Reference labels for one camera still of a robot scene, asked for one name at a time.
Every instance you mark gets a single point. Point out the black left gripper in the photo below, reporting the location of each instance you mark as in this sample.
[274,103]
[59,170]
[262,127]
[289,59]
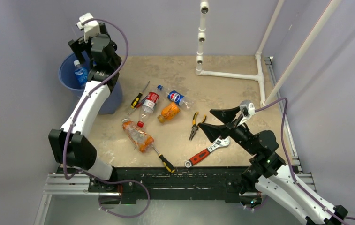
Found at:
[79,46]

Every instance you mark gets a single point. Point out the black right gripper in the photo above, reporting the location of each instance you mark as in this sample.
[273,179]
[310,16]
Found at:
[213,131]

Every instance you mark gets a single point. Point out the orange juice bottle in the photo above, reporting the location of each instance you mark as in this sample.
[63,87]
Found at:
[169,112]

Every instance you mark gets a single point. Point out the pepsi label clear bottle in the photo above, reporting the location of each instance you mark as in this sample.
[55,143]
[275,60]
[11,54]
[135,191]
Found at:
[176,97]

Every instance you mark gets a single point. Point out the crushed orange label bottle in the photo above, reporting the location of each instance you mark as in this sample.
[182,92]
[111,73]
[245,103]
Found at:
[141,140]

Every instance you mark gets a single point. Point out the blue label bottle back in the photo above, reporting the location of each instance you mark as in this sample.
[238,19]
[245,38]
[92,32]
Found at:
[81,73]

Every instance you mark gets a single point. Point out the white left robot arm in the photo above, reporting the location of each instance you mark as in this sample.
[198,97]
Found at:
[69,143]

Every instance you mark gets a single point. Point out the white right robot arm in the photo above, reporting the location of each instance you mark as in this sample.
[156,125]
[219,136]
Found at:
[269,173]

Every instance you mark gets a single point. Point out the yellow black screwdriver front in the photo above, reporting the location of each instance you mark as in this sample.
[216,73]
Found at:
[169,167]

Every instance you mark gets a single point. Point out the yellow black screwdriver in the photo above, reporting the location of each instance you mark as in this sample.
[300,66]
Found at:
[169,167]
[137,99]

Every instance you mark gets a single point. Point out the red label clear bottle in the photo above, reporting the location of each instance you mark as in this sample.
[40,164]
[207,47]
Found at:
[147,107]

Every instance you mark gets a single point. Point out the yellow black screwdriver back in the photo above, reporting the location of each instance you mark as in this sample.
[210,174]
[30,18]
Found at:
[137,99]

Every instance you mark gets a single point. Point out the red handled adjustable wrench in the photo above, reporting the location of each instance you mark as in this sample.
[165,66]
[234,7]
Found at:
[218,143]

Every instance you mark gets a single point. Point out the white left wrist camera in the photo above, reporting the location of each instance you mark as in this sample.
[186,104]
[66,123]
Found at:
[90,26]

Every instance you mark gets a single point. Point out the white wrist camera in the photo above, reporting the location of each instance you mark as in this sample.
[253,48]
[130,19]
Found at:
[90,26]
[247,109]

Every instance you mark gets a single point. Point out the yellow handled pliers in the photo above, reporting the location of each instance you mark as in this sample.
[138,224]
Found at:
[195,125]

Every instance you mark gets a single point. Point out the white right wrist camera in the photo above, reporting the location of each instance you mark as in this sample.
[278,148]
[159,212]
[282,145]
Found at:
[247,109]

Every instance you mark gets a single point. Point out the black table front rail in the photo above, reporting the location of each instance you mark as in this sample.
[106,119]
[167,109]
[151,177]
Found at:
[155,183]

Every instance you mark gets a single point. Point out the red handled screwdriver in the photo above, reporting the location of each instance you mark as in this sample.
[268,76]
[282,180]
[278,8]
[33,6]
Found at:
[137,106]

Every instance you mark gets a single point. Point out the aluminium side rail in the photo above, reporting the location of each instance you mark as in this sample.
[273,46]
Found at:
[287,134]

